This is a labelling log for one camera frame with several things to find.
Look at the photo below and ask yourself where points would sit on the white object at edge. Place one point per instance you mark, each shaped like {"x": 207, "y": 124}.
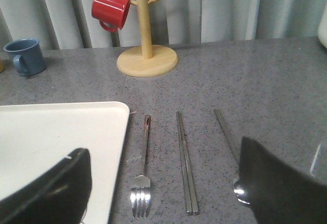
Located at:
{"x": 322, "y": 29}

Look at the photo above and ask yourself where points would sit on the cream rabbit serving tray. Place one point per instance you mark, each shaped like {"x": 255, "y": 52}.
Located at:
{"x": 35, "y": 137}

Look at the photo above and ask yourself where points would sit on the red enamel mug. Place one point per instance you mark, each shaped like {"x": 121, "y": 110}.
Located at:
{"x": 111, "y": 14}

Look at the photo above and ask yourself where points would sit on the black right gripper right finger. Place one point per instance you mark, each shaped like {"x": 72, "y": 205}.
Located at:
{"x": 274, "y": 191}

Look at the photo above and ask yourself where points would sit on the silver metal spoon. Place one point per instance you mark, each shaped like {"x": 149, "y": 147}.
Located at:
{"x": 238, "y": 189}

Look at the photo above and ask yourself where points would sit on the blue enamel mug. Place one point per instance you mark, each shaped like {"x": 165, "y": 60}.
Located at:
{"x": 26, "y": 56}

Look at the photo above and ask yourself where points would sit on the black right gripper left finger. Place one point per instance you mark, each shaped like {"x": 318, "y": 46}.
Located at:
{"x": 58, "y": 196}

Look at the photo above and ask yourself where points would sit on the silver metal fork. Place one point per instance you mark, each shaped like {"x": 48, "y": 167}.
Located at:
{"x": 140, "y": 195}

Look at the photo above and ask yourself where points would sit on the silver chopstick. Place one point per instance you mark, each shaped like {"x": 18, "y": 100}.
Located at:
{"x": 187, "y": 197}
{"x": 189, "y": 171}

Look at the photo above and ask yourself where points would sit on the wooden mug tree stand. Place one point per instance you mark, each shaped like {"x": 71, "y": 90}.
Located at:
{"x": 148, "y": 59}

